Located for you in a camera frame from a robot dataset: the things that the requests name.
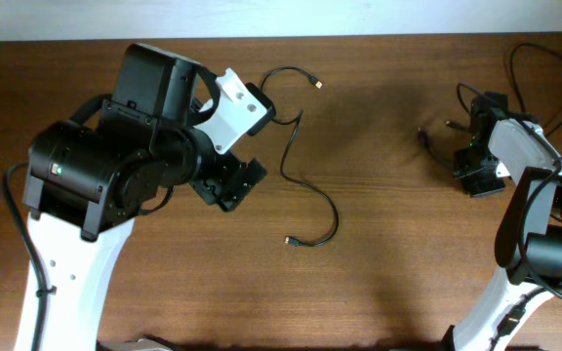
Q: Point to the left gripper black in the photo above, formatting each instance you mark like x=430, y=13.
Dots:
x=232, y=184

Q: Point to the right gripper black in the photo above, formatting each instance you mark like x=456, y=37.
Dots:
x=478, y=176

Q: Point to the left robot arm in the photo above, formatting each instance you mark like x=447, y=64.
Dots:
x=170, y=121

